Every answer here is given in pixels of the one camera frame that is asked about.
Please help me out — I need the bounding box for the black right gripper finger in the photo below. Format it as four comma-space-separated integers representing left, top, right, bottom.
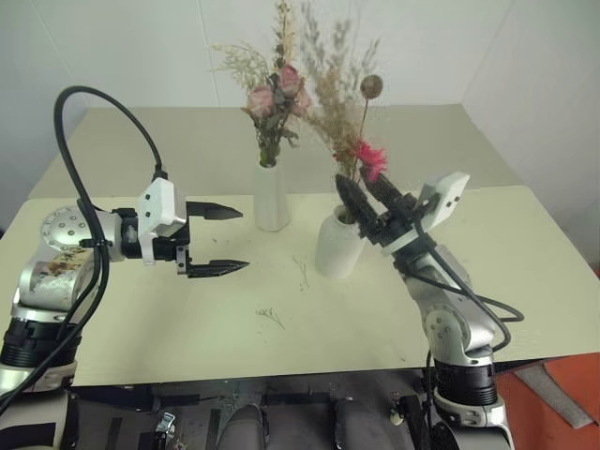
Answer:
336, 173, 379, 234
371, 172, 406, 215

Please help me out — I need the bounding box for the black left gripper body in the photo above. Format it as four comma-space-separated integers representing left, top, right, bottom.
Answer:
150, 219, 193, 278

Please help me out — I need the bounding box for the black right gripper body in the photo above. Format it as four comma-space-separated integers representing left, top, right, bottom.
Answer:
358, 193, 426, 249

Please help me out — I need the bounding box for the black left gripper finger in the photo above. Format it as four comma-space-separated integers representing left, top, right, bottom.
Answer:
185, 201, 245, 223
187, 259, 251, 281

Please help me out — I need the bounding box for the dried grass bouquet red flower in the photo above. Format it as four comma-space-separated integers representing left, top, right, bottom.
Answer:
298, 0, 391, 222

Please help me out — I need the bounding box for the round white vase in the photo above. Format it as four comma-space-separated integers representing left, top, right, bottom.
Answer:
314, 204, 367, 280

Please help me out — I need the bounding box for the tall slim white vase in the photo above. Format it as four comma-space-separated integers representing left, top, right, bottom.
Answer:
254, 160, 289, 233

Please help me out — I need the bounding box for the small dried twig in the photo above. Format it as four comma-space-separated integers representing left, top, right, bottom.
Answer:
255, 307, 286, 331
292, 254, 310, 288

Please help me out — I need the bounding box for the pink rose bouquet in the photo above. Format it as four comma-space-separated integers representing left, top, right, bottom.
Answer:
208, 0, 313, 167

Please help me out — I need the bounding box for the grey strip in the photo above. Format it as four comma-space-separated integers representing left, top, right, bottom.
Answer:
512, 364, 594, 429

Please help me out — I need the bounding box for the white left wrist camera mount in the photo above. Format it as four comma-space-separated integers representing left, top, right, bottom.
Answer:
137, 176, 188, 267

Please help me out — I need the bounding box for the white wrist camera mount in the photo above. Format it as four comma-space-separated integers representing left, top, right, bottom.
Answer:
137, 176, 188, 267
417, 172, 472, 232

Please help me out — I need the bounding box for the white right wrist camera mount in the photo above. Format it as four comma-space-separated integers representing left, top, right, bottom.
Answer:
417, 172, 472, 232

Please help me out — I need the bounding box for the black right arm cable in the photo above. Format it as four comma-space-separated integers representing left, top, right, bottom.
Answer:
411, 218, 526, 426

